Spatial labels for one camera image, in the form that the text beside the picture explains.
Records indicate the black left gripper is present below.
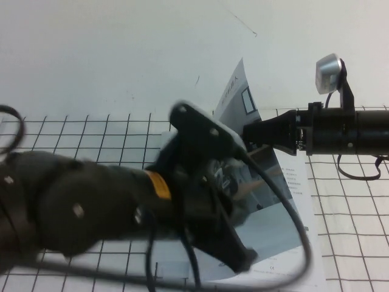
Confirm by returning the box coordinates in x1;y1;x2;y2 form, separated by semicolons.
151;133;258;273

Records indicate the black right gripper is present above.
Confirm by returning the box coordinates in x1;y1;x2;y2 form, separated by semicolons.
243;102;356;156

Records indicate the AgileX product brochure book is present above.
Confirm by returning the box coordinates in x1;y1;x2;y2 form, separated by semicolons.
153;57;328;288

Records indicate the white black-grid tablecloth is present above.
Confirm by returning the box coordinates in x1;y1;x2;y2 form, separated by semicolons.
0;105;389;292

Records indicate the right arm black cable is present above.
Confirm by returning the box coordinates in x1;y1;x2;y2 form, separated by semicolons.
325;92;382;181

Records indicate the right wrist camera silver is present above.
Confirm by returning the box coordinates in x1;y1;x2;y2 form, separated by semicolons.
315;53;356;112

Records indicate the left gripper thin black cable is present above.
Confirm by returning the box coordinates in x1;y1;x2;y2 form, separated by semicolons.
145;209;203;288

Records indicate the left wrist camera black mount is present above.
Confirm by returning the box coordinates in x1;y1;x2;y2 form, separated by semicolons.
168;99;247;161

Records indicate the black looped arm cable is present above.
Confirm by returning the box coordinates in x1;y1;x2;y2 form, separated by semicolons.
0;105;27;156

